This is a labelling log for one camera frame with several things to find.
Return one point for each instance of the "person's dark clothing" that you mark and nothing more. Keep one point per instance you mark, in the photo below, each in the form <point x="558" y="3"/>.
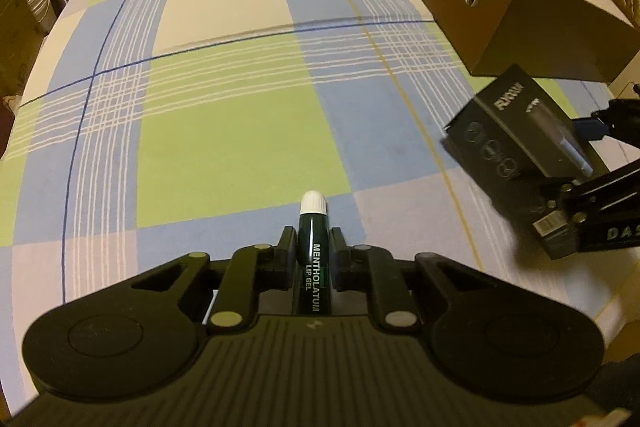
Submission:
<point x="620" y="397"/>

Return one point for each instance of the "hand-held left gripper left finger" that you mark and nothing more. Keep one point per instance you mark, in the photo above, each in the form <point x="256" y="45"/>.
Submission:
<point x="286" y="248"/>

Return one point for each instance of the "dark green lip gel tube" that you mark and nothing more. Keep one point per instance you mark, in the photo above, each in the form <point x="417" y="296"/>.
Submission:
<point x="312" y="257"/>

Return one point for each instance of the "cardboard box with dishes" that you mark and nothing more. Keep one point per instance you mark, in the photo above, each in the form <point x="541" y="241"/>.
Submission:
<point x="12" y="37"/>

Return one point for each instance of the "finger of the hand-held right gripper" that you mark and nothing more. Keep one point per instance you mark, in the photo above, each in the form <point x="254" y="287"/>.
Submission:
<point x="600" y="192"/>
<point x="590" y="128"/>

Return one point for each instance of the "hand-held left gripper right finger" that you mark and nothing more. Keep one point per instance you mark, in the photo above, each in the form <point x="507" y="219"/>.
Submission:
<point x="339" y="249"/>

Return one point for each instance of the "black shaver box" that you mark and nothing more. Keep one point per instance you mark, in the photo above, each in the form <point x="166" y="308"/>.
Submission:
<point x="505" y="142"/>

